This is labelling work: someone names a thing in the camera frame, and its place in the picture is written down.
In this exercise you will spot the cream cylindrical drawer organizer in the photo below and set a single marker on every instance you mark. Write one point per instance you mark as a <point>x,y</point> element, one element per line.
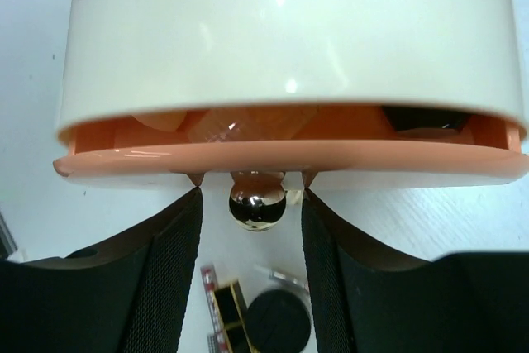
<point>128,57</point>

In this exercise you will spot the clear plastic cylinder container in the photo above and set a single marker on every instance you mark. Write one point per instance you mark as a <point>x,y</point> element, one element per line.
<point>269,123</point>

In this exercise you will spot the black round powder jar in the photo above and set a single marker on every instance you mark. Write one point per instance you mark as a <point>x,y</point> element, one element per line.
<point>278,321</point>

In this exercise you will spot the black gold lipstick box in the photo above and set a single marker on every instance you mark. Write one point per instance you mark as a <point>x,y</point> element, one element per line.
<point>231,308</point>

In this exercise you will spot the grey eyeliner pencil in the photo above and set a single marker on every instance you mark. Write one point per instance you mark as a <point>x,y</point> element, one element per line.
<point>283,278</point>

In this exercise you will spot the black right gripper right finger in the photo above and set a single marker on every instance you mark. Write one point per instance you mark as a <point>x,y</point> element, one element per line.
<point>367,296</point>

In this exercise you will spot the pink top drawer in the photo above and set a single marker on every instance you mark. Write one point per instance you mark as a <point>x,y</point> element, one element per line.
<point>342,147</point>

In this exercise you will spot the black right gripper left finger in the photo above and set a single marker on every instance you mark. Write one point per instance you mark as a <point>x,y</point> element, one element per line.
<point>128,293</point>

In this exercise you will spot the beige makeup sponge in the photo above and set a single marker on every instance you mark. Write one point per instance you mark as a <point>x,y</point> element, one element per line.
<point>169,121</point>

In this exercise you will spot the red lip gloss tube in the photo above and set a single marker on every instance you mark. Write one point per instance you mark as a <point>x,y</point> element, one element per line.
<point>217,341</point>

